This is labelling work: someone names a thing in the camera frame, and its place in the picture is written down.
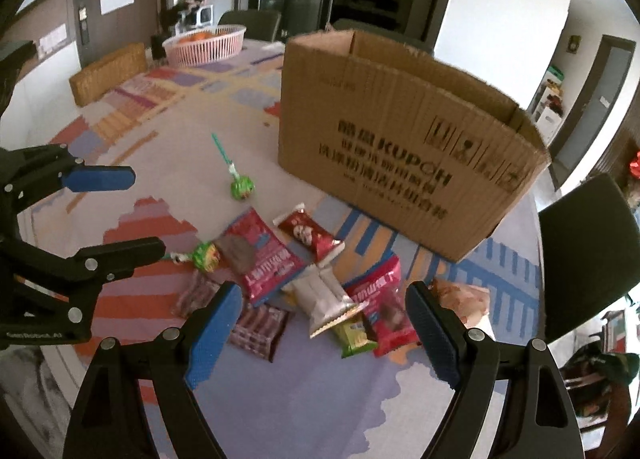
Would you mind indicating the pink plastic basket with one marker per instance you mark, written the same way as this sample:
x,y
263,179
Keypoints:
x,y
200,51

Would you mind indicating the wall control panel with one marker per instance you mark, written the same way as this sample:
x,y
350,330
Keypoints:
x,y
83,24

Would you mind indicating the pink snack packet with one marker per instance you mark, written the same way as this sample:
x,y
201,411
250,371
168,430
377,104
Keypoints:
x,y
270,264

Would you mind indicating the green lollipop with white stick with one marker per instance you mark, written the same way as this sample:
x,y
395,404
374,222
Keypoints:
x,y
206,256

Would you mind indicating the orange fruit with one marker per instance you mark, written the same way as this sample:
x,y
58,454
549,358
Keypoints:
x,y
207,34
189,38

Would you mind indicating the woven wicker box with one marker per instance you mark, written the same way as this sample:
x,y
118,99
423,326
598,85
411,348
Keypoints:
x,y
107,74

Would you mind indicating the black chair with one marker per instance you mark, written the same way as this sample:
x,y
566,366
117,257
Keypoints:
x,y
585,259

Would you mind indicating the white snack packet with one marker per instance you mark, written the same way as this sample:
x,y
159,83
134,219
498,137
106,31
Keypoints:
x,y
325,301

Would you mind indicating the green snack packet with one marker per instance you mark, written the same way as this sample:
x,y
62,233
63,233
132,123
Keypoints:
x,y
355,339

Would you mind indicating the green lollipop with teal stick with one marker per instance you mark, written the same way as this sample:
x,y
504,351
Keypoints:
x,y
242,187

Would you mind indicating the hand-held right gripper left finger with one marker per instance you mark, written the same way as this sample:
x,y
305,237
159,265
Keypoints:
x,y
215,334

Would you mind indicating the grey door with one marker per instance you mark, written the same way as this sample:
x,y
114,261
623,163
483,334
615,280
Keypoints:
x,y
595,104

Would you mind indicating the red flower decoration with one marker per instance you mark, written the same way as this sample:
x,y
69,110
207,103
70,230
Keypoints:
x,y
635,164

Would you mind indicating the small white appliance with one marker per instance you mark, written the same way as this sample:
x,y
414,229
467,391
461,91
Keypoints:
x,y
205,15

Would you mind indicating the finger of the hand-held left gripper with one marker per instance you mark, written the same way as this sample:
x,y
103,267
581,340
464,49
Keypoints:
x,y
100,178
125,251

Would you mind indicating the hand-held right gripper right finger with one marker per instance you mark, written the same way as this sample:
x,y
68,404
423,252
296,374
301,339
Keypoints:
x,y
435,334

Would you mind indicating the brown striped snack packet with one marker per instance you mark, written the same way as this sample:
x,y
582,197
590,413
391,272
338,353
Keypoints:
x,y
192,296
257,331

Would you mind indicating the small dark red snack packet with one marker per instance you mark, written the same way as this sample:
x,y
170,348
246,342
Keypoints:
x,y
305,234

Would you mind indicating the brown cardboard box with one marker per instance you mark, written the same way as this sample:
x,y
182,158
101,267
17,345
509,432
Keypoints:
x,y
375,114

